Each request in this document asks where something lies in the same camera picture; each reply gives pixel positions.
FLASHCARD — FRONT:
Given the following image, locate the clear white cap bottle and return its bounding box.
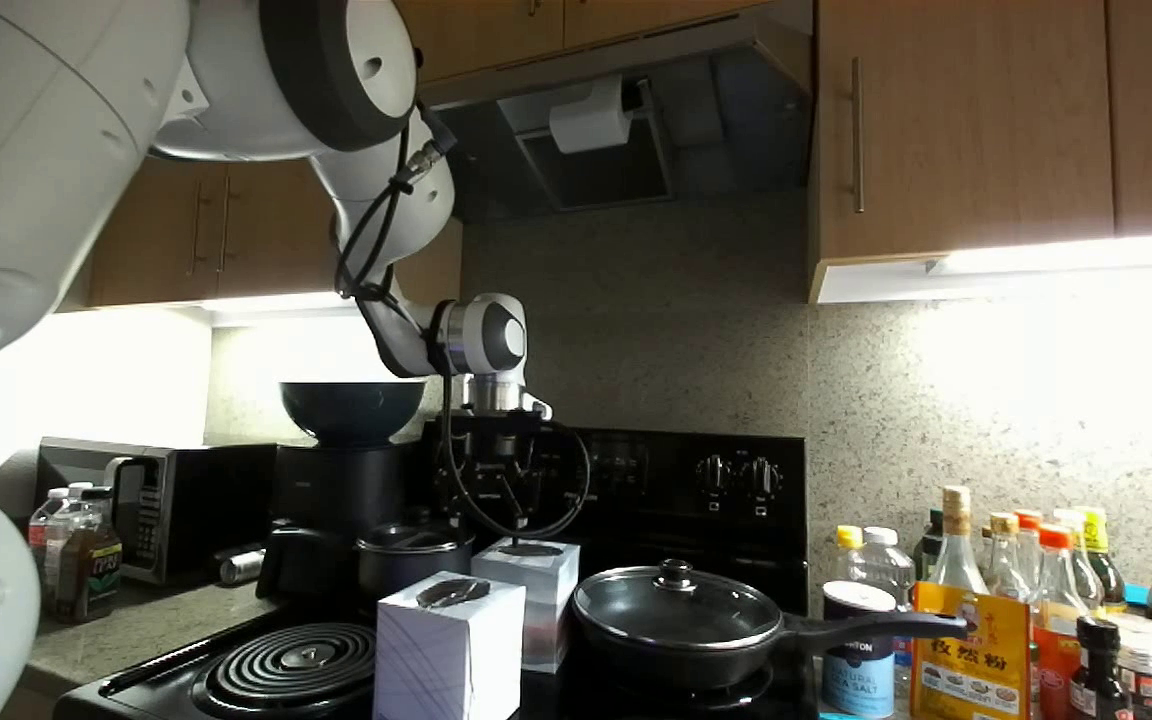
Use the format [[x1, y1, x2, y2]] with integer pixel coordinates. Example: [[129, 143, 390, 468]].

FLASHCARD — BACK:
[[860, 525, 922, 606]]

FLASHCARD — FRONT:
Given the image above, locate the black stove knob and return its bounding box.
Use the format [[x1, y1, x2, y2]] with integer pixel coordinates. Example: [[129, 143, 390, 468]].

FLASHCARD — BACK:
[[745, 452, 789, 516], [696, 452, 736, 516]]

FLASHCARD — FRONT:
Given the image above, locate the wooden cabinet above hood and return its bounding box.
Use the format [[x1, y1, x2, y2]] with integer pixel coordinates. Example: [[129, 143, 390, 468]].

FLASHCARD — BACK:
[[392, 0, 811, 82]]

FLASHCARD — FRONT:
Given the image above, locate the black electric stove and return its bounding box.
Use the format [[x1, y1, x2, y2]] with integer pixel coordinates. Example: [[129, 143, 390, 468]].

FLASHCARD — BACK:
[[51, 420, 811, 720]]

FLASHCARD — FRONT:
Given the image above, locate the long under-cabinet light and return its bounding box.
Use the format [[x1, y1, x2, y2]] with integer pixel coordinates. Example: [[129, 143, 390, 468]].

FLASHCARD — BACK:
[[811, 231, 1152, 306]]

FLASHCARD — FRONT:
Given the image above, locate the green bottle yellow cap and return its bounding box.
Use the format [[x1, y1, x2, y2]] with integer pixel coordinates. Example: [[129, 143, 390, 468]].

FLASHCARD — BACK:
[[1081, 508, 1128, 606]]

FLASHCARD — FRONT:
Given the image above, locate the dark sauce bottle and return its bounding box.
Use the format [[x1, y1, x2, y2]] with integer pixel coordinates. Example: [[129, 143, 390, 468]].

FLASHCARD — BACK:
[[914, 508, 947, 588]]

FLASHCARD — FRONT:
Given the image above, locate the red cap sauce bottle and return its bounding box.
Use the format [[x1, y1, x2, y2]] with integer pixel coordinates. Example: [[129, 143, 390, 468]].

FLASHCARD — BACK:
[[1029, 525, 1088, 720]]

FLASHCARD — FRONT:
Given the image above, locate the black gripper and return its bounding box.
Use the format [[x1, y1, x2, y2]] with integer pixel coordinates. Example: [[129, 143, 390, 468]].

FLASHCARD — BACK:
[[444, 401, 558, 547]]

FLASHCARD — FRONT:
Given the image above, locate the dark pot with lid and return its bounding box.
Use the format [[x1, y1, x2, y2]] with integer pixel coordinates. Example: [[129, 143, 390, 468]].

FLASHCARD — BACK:
[[357, 519, 481, 598]]

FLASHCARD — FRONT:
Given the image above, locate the black microwave oven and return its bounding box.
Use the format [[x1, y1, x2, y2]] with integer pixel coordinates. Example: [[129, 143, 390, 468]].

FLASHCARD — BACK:
[[34, 435, 279, 592]]

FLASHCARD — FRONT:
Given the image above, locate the white tissue dispenser box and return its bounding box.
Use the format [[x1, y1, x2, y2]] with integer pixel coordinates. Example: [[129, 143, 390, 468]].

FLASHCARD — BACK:
[[373, 566, 529, 720]]

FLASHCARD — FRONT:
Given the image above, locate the yellow food package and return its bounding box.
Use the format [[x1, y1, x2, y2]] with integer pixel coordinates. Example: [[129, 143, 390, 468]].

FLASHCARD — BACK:
[[908, 579, 1038, 720]]

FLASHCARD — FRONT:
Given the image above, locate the white label container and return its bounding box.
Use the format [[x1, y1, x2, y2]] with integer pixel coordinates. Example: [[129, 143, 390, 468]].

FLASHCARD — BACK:
[[1113, 603, 1152, 720]]

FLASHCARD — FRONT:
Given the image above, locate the black countertop appliance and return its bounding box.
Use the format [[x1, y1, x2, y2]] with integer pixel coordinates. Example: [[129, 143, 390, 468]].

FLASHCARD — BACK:
[[267, 441, 410, 536]]

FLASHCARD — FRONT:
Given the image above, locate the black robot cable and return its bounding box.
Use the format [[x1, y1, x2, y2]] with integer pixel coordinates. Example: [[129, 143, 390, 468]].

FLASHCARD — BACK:
[[332, 117, 595, 542]]

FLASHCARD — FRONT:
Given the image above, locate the orange cap bottle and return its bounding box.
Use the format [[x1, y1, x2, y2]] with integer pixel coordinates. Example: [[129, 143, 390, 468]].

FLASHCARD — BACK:
[[1012, 508, 1047, 592]]

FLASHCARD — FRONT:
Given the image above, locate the wooden cabinet with handle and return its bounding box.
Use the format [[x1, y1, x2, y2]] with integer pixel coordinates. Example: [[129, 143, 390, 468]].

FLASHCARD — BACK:
[[810, 0, 1152, 306]]

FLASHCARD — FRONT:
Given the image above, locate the silver pot lid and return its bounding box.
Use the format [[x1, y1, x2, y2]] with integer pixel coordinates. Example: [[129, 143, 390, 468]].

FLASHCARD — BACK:
[[574, 556, 789, 656]]

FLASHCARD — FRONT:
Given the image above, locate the coil stove burner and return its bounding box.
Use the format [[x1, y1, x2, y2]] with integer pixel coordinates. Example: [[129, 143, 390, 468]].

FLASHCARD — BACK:
[[201, 620, 380, 720]]

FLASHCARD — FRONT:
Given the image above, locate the amber glass bottle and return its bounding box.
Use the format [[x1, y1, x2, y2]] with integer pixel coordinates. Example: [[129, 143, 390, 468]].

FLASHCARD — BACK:
[[61, 485, 129, 622]]

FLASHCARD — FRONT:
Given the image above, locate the short under-cabinet light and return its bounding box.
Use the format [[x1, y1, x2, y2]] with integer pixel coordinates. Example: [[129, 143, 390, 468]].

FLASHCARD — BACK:
[[188, 288, 390, 331]]

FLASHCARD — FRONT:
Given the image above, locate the grey range hood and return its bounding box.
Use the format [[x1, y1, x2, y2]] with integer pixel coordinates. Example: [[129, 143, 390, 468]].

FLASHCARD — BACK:
[[438, 0, 818, 221]]

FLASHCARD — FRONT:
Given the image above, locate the tan cap bottle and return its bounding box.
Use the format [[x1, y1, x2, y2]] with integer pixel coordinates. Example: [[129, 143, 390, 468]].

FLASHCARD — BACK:
[[980, 511, 1029, 603]]

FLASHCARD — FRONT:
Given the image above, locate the cork-topped glass bottle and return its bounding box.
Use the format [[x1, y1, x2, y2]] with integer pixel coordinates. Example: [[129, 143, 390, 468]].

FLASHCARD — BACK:
[[934, 480, 993, 597]]

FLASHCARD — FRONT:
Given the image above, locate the black frying pan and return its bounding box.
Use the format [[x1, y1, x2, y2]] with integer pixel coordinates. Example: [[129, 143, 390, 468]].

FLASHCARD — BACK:
[[568, 564, 975, 698]]

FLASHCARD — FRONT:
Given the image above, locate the black bottle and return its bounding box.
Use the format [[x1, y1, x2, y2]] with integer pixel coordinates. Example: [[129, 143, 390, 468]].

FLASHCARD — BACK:
[[1067, 610, 1128, 720]]

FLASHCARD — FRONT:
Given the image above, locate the white-lidded blue label can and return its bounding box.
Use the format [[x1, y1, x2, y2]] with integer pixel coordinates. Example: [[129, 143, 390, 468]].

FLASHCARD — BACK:
[[818, 574, 903, 720]]

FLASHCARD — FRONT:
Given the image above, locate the clear plastic water bottle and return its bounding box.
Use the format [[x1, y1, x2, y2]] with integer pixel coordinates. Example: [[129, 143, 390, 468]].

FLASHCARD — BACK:
[[25, 480, 85, 620]]

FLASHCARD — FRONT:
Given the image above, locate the grey tissue dispenser box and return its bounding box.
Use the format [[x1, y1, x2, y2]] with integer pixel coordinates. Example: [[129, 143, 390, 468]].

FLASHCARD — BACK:
[[467, 536, 583, 676]]

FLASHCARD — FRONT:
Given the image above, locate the metal cabinet handle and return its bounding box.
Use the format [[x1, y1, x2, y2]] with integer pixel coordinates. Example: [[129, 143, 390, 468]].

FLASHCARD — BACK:
[[846, 51, 871, 214]]

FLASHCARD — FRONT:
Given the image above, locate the dark blue bowl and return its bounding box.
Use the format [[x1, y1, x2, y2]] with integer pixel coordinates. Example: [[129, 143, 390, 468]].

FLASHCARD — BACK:
[[276, 375, 434, 452]]

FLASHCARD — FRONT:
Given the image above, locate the black utensil handle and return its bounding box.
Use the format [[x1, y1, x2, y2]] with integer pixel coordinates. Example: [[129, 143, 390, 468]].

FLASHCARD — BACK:
[[93, 635, 215, 698]]

